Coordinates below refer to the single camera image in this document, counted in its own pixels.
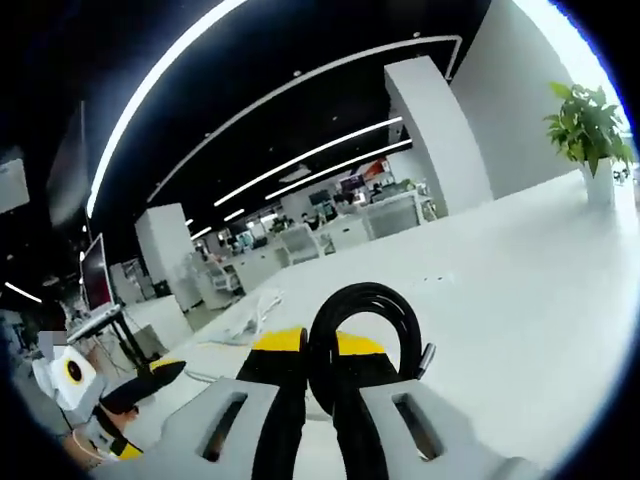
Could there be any long ceiling light strip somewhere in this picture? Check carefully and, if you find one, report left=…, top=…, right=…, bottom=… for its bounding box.
left=84, top=0, right=251, bottom=219
left=213, top=116, right=404, bottom=208
left=264, top=138, right=414, bottom=201

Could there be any person's light grey clothing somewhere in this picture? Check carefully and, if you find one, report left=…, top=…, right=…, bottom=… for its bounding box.
left=9, top=359, right=71, bottom=451

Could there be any row of white office desks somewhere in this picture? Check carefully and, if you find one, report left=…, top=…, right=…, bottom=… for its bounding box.
left=189, top=189, right=436, bottom=311

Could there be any black charger cable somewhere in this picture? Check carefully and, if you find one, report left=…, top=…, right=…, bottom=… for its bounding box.
left=307, top=282, right=439, bottom=421

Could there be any large dark hanging screen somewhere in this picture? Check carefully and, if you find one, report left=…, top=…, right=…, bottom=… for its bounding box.
left=47, top=99, right=91, bottom=231

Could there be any open silver laptop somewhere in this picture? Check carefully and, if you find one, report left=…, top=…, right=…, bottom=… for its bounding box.
left=64, top=232, right=126, bottom=344

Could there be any person's left hand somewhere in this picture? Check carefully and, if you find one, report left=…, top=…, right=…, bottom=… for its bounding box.
left=59, top=423, right=110, bottom=472

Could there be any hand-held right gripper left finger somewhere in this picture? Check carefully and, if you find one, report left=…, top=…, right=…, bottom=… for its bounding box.
left=92, top=325, right=309, bottom=480

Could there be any white hanging ceiling panel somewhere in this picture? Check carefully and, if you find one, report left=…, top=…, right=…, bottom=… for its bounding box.
left=0, top=157, right=30, bottom=216

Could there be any white office chair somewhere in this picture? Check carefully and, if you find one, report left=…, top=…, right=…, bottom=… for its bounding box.
left=279, top=223, right=321, bottom=266
left=202, top=259, right=246, bottom=311
left=367, top=192, right=421, bottom=240

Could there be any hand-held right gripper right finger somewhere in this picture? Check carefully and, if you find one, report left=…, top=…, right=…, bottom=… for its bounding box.
left=330, top=329, right=546, bottom=480

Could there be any green plant in white pot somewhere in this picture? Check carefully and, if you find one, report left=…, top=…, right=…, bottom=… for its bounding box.
left=543, top=82, right=637, bottom=206

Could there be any white power strip cable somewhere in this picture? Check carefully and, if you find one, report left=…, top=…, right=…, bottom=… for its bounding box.
left=184, top=289, right=289, bottom=381

